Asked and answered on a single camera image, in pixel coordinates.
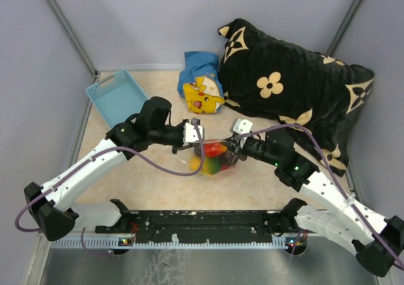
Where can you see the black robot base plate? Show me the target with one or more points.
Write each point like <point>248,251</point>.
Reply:
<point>218,226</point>

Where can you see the blue plastic basket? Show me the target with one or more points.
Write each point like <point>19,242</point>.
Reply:
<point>116,97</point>

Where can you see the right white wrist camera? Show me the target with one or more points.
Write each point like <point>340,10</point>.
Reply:
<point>240,127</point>

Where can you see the green orange toy mango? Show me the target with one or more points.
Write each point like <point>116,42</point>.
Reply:
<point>211,166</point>

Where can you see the left metal corner post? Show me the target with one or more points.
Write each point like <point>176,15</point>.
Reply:
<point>72,36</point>

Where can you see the blue yellow pikachu cloth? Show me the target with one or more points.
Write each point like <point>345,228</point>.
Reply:
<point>198,83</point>

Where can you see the black floral pillow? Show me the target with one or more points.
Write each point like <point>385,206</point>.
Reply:
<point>320,97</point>

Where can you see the metal corner post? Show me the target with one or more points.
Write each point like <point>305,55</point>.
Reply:
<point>72,36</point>
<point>348,18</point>

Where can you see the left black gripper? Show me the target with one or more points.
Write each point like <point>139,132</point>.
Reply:
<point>179,146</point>

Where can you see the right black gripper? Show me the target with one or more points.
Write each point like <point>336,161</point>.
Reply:
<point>235,145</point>

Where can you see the aluminium frame rail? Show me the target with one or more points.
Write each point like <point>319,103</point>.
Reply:
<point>212,228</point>

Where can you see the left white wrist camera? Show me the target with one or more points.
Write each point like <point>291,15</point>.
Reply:
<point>193,132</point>

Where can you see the right metal corner post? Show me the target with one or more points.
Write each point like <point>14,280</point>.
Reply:
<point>348,18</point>

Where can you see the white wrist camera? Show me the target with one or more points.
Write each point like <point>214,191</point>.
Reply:
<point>240,127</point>
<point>193,132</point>

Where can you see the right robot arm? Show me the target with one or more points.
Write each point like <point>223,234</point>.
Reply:
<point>331,196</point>

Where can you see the clear dotted zip top bag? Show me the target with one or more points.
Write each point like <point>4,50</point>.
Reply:
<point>218,157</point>

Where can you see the yellow toy lemon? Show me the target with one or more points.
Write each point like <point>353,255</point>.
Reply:
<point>194,163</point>

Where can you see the dark maroon toy plum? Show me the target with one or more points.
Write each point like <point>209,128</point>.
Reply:
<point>228,159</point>

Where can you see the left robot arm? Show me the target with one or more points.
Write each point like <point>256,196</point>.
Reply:
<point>53,204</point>

